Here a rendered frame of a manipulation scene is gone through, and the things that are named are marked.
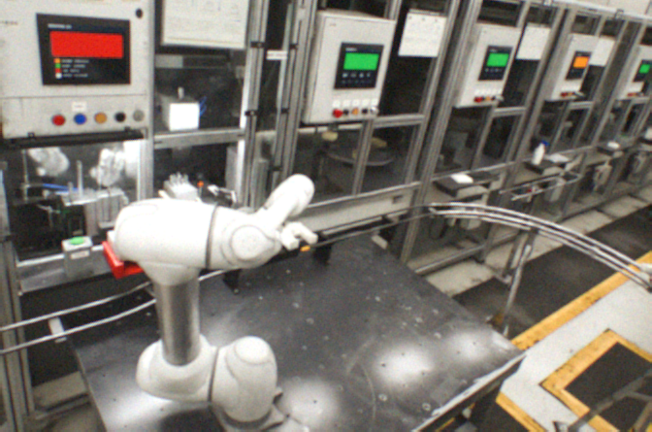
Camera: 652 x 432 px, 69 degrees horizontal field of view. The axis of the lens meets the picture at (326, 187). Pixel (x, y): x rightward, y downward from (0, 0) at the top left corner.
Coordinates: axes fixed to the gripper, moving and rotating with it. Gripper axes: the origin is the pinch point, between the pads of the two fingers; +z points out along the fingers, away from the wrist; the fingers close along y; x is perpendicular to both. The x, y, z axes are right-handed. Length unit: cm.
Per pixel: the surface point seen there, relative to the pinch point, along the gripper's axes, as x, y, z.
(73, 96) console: 44, 34, 12
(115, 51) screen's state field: 32, 49, 10
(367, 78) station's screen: -77, 40, 10
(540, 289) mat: -265, -114, -32
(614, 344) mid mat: -256, -114, -91
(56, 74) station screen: 48, 42, 10
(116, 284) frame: 28, -55, 29
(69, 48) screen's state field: 44, 49, 10
